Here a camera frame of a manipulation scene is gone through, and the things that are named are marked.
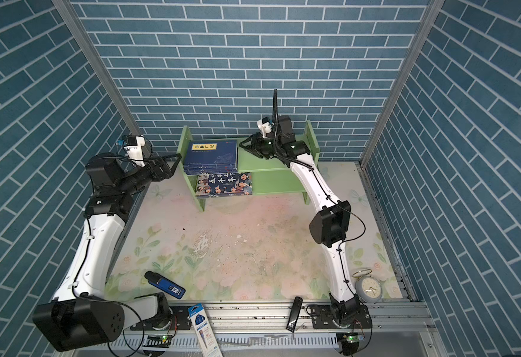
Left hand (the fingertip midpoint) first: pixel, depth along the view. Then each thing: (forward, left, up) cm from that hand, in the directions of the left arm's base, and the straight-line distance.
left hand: (172, 156), depth 70 cm
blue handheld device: (-29, +6, -35) cm, 46 cm away
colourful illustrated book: (+8, -12, -23) cm, 27 cm away
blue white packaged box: (-45, -12, -36) cm, 59 cm away
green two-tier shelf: (+15, -32, -27) cm, 44 cm away
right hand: (+12, -20, -4) cm, 23 cm away
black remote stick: (-39, -39, -34) cm, 65 cm away
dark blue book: (+7, -12, -7) cm, 15 cm away
